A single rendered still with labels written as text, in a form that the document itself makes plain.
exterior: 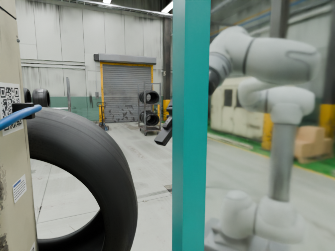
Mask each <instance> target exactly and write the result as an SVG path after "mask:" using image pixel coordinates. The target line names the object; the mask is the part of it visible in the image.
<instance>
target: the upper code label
mask: <svg viewBox="0 0 335 251"><path fill-rule="evenodd" d="M13 103H21V99H20V88H19V84H12V83H3V82H0V117H1V119H3V118H5V117H7V116H8V115H10V114H12V104H13ZM20 129H23V120H19V121H17V122H15V123H14V124H12V125H10V126H8V127H7V128H5V129H3V130H2V134H3V136H5V135H7V134H10V133H12V132H15V131H17V130H20Z"/></svg>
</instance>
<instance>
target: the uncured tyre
mask: <svg viewBox="0 0 335 251"><path fill-rule="evenodd" d="M65 116H67V117H66V118H64V119H63V117H65ZM26 123H27V134H28V144H29V155H30V158H31V159H36V160H40V161H44V162H47V163H50V164H52V165H55V166H57V167H59V168H61V169H63V170H65V171H67V172H68V173H70V174H71V175H73V176H74V177H76V178H77V179H78V180H79V181H81V182H82V183H83V184H84V185H85V186H86V187H87V188H88V190H89V191H90V192H91V193H92V195H93V196H94V198H95V199H96V201H97V203H98V205H99V207H100V209H99V211H98V212H97V213H96V215H95V216H94V217H93V218H92V219H91V220H90V221H89V222H88V223H87V224H85V225H84V226H83V227H81V228H79V229H78V230H76V231H74V232H72V233H70V234H67V235H64V236H61V237H56V238H50V239H38V249H39V251H130V250H131V248H132V245H133V241H134V237H135V234H136V229H137V223H138V201H137V195H136V190H135V186H134V183H133V179H132V175H131V171H130V168H129V166H128V162H127V159H126V157H125V155H124V153H123V152H122V150H121V149H120V147H119V146H118V144H117V143H116V142H115V141H114V139H113V138H112V137H111V136H110V135H109V134H108V133H107V132H106V131H104V130H103V129H102V128H101V127H99V126H98V125H97V124H95V123H93V122H91V121H90V120H88V119H86V118H84V117H82V116H80V115H77V114H75V113H72V112H68V111H65V110H60V109H55V108H46V107H42V110H40V111H38V112H36V113H35V118H34V119H31V120H26Z"/></svg>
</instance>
